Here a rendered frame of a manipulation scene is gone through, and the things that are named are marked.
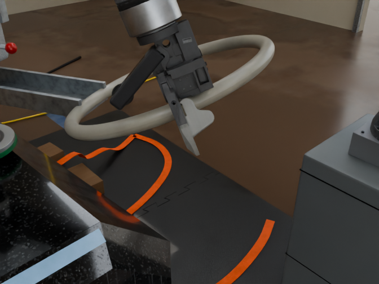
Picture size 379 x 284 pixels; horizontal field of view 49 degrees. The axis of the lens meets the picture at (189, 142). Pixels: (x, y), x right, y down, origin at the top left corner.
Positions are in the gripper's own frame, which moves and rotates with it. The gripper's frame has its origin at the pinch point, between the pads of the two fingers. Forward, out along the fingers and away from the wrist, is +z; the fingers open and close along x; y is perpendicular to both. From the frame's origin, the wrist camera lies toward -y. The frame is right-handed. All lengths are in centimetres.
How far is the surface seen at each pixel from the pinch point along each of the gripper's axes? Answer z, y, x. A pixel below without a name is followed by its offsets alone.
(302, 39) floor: 94, 153, 412
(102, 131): -7.0, -13.6, 2.8
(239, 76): -7.1, 12.4, 2.5
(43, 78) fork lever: -15, -32, 47
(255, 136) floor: 95, 37, 206
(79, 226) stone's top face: 19.8, -34.9, 24.6
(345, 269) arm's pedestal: 71, 28, 33
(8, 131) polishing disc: -2, -55, 64
